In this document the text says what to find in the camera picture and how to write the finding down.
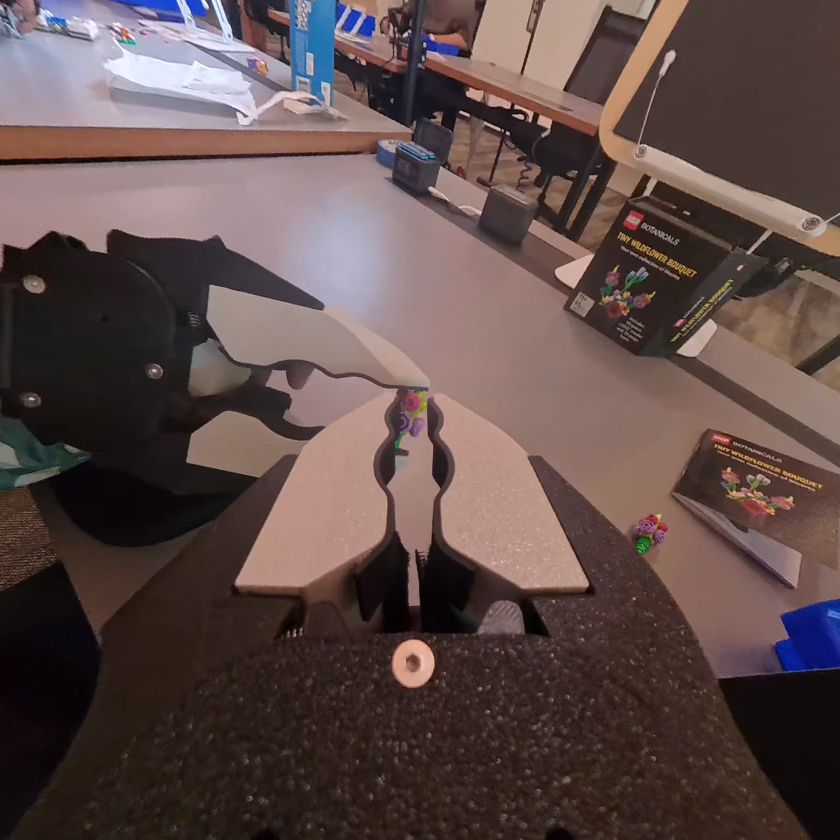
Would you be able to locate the grey hard case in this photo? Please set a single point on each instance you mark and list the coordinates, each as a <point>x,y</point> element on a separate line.
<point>508,213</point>

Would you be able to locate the blue tape roll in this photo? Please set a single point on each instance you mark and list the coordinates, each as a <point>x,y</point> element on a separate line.
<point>386,152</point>

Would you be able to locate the black battery charging case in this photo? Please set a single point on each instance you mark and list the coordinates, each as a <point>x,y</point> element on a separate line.
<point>420,164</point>

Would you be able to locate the black wood-framed board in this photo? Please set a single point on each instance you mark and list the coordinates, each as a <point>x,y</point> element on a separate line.
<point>754,79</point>

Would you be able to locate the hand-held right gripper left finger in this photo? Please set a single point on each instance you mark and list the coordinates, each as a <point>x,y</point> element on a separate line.
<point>321,518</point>

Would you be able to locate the black office chair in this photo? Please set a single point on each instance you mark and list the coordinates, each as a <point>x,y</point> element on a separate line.
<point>597,59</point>

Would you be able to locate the far wooden desk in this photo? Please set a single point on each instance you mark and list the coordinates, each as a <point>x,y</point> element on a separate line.
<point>525,85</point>

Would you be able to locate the person's black pants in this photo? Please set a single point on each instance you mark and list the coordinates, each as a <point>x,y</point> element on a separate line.
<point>39,689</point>

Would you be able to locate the person's left hand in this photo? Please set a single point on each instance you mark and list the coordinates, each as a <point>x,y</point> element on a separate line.
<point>300,377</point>

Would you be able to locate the clear book stand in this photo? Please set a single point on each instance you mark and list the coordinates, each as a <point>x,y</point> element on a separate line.
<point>210,19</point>

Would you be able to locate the white clip stand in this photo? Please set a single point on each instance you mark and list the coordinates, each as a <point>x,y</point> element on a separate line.
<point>722,187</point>

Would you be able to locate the large blue storage bin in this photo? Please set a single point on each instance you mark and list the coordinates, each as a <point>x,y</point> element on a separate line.
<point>810,636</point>

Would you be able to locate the crumpled white paper bag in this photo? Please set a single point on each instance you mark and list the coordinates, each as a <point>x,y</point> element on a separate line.
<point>177,82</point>

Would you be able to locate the loose toy bricks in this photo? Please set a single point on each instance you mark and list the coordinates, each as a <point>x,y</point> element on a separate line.
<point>72,27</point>

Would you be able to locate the torn white paper bag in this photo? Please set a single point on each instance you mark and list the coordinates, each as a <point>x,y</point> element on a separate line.
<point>289,105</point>

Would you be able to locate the purple toy flower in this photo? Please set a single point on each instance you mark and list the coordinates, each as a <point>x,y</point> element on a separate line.
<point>412,413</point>
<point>649,530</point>

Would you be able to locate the black flower set box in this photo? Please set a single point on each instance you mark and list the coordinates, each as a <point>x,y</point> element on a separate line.
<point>649,289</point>

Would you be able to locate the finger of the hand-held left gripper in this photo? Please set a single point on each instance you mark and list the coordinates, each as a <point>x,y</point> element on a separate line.
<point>295,328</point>
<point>243,449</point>

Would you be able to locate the wood-edged grey desk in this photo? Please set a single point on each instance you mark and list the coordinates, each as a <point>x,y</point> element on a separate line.
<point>65,92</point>

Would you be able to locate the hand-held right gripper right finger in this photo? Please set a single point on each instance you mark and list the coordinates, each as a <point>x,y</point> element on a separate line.
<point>505,518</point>

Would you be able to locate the dark flower instruction booklet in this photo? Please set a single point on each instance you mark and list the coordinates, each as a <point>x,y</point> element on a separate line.
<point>761,492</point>

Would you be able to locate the person's left forearm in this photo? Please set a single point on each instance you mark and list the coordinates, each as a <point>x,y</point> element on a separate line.
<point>33,459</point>

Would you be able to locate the tall blue box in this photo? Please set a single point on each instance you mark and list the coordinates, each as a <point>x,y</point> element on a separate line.
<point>312,46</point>

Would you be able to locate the white stand foot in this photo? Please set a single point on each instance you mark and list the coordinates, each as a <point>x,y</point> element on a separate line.
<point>699,341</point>
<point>572,272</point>

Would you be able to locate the blue parts bin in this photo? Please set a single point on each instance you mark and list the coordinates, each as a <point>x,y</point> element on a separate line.
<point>358,21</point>

